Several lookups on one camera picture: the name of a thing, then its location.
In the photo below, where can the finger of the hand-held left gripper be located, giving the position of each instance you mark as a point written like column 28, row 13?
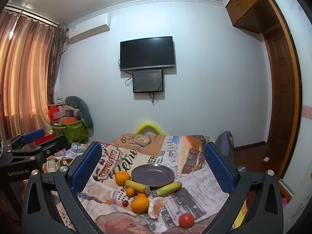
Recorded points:
column 52, row 146
column 33, row 135

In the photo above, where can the medium orange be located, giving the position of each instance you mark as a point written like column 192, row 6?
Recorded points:
column 122, row 178

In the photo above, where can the dark round plate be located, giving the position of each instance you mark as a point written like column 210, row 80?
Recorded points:
column 152, row 175

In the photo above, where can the red box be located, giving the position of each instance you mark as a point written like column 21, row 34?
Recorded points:
column 54, row 113

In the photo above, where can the blue chair back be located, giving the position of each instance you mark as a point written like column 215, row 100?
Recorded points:
column 225, row 142

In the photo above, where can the small tangerine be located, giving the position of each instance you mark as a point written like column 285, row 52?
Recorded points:
column 130, row 192
column 141, row 195

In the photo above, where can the green storage box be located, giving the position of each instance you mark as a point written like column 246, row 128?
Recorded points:
column 73, row 131

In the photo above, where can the orange brown curtain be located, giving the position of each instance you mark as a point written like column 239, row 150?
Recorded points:
column 24, row 78

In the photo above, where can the red grape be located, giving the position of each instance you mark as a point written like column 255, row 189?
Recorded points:
column 125, row 203

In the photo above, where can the framed mirror panel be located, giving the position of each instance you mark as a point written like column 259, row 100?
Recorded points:
column 302, row 78

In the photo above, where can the white air conditioner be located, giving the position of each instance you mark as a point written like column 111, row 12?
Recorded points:
column 89, row 28

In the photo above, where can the peeled orange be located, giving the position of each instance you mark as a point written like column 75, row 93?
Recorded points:
column 156, row 207

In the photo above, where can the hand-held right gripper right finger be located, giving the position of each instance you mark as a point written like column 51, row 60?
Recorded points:
column 218, row 168

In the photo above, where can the white paper scrap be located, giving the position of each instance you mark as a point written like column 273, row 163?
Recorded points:
column 266, row 159

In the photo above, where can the large orange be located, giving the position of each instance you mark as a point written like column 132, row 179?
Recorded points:
column 140, row 204

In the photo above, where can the small black monitor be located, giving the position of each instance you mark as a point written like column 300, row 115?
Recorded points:
column 148, row 81

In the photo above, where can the grey plush toy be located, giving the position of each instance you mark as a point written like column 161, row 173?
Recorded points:
column 84, row 112

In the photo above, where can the pink toy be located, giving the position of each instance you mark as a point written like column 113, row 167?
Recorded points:
column 284, row 202

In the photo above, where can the red tomato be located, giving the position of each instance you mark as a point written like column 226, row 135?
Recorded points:
column 186, row 220

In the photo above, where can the wooden overhead cabinet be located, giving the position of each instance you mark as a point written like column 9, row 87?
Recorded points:
column 246, row 9

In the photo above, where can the wooden door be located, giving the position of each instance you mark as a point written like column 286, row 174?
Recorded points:
column 280, row 97

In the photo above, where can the yellow table cover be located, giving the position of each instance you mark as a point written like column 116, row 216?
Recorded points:
column 240, row 218

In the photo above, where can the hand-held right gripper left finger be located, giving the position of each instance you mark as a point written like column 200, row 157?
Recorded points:
column 86, row 167

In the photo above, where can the black wall television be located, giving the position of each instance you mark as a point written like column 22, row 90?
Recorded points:
column 147, row 53

